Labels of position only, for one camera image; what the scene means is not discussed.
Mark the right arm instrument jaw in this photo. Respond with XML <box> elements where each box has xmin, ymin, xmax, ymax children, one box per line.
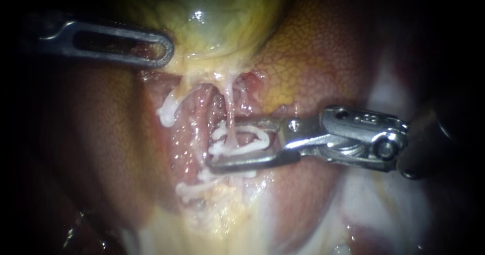
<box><xmin>206</xmin><ymin>148</ymin><xmax>303</xmax><ymax>175</ymax></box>
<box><xmin>231</xmin><ymin>114</ymin><xmax>284</xmax><ymax>134</ymax></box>

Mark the left arm instrument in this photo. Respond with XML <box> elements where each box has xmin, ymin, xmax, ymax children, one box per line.
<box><xmin>18</xmin><ymin>11</ymin><xmax>63</xmax><ymax>56</ymax></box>

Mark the right arm instrument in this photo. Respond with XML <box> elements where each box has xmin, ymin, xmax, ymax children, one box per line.
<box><xmin>279</xmin><ymin>105</ymin><xmax>410</xmax><ymax>173</ymax></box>

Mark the left arm instrument jaw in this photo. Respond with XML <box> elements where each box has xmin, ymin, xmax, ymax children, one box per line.
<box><xmin>48</xmin><ymin>18</ymin><xmax>175</xmax><ymax>69</ymax></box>

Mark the white clip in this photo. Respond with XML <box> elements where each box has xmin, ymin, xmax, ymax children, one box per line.
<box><xmin>175</xmin><ymin>180</ymin><xmax>214</xmax><ymax>205</ymax></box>
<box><xmin>197</xmin><ymin>167</ymin><xmax>259</xmax><ymax>184</ymax></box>
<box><xmin>208</xmin><ymin>120</ymin><xmax>272</xmax><ymax>160</ymax></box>
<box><xmin>156</xmin><ymin>95</ymin><xmax>179</xmax><ymax>129</ymax></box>

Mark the gallbladder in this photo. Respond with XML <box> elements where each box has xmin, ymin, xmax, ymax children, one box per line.
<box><xmin>115</xmin><ymin>0</ymin><xmax>295</xmax><ymax>82</ymax></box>

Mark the thin tube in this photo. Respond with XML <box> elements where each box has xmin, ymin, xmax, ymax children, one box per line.
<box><xmin>166</xmin><ymin>77</ymin><xmax>199</xmax><ymax>110</ymax></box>
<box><xmin>222</xmin><ymin>75</ymin><xmax>240</xmax><ymax>150</ymax></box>

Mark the pale fatty tissue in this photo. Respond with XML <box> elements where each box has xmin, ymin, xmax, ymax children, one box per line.
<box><xmin>335</xmin><ymin>52</ymin><xmax>434</xmax><ymax>255</ymax></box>
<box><xmin>127</xmin><ymin>179</ymin><xmax>293</xmax><ymax>255</ymax></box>

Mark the dark red liver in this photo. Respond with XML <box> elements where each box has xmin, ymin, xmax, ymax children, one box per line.
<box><xmin>22</xmin><ymin>0</ymin><xmax>455</xmax><ymax>255</ymax></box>

